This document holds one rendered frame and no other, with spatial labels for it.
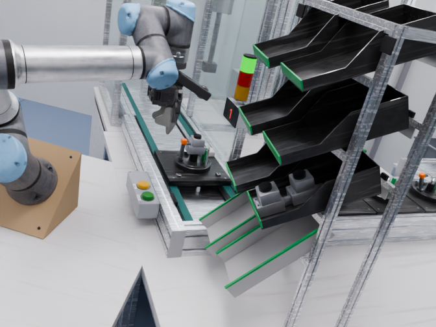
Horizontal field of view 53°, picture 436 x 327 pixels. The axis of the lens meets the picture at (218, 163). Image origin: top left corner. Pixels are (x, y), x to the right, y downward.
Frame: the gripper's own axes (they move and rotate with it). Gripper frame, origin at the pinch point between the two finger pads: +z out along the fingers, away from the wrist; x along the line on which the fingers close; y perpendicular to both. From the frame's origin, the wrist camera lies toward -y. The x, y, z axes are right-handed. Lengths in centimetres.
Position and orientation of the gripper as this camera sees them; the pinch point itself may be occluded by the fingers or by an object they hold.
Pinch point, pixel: (170, 130)
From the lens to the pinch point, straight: 128.0
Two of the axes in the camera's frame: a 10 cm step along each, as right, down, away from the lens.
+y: -9.2, -0.1, -3.8
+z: -1.9, 8.8, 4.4
